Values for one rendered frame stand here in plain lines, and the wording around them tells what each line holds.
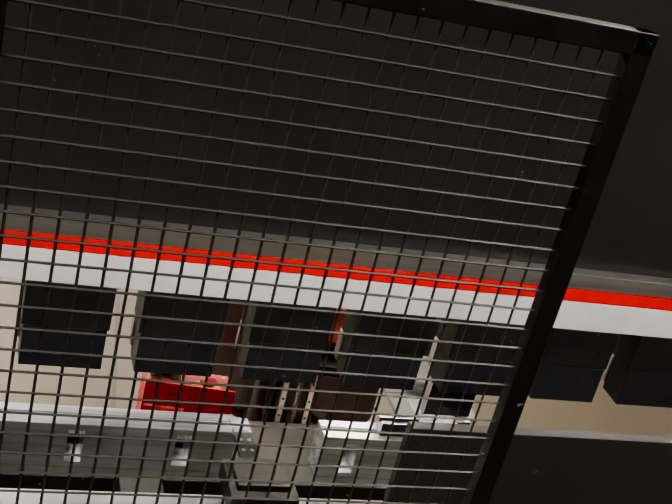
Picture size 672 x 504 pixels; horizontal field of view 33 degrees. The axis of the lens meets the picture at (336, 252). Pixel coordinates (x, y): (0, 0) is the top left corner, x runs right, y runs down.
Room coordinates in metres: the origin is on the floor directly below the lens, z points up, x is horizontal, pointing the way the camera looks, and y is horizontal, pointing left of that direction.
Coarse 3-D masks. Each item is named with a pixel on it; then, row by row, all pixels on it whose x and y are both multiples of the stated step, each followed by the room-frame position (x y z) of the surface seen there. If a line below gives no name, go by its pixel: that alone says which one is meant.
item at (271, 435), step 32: (256, 448) 1.91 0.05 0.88; (288, 448) 1.94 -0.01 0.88; (0, 480) 1.63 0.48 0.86; (32, 480) 1.65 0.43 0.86; (64, 480) 1.67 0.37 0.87; (96, 480) 1.69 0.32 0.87; (192, 480) 1.75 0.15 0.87; (320, 480) 1.86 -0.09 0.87; (352, 480) 1.89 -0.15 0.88; (384, 480) 1.91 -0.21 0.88
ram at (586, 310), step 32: (32, 256) 1.65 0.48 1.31; (64, 256) 1.67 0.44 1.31; (96, 256) 1.68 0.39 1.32; (128, 256) 1.70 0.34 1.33; (160, 256) 1.72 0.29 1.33; (192, 256) 1.74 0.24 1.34; (224, 256) 1.76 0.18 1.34; (256, 256) 1.78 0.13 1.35; (160, 288) 1.72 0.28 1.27; (192, 288) 1.74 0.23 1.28; (224, 288) 1.76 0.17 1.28; (256, 288) 1.78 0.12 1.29; (288, 288) 1.80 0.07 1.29; (352, 288) 1.85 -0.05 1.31; (384, 288) 1.87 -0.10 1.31; (416, 288) 1.89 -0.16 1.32; (448, 288) 1.91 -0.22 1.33; (480, 288) 1.93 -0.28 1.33; (480, 320) 1.94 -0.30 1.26; (512, 320) 1.96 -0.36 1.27; (576, 320) 2.01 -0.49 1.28; (608, 320) 2.04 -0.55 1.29; (640, 320) 2.06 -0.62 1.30
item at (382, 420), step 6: (378, 420) 1.94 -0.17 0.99; (384, 420) 1.95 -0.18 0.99; (390, 420) 1.95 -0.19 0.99; (396, 420) 1.95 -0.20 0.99; (402, 420) 1.96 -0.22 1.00; (408, 420) 1.96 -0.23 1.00; (378, 426) 1.94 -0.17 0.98; (384, 426) 1.92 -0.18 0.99; (390, 426) 1.93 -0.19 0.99; (396, 426) 1.93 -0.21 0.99; (402, 426) 1.94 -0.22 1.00; (402, 432) 1.94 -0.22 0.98
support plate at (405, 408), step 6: (420, 366) 2.19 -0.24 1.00; (426, 366) 2.20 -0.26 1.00; (420, 372) 2.16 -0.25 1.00; (426, 372) 2.17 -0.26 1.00; (414, 384) 2.10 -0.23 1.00; (420, 384) 2.11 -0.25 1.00; (384, 390) 2.05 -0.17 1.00; (390, 390) 2.05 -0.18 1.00; (396, 390) 2.06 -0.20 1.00; (390, 402) 2.01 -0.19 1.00; (396, 402) 2.01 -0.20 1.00; (402, 402) 2.02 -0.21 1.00; (408, 402) 2.02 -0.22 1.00; (402, 408) 2.00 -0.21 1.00; (408, 408) 2.00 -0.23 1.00; (408, 414) 1.98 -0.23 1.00; (414, 414) 1.98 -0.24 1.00; (474, 414) 2.05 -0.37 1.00
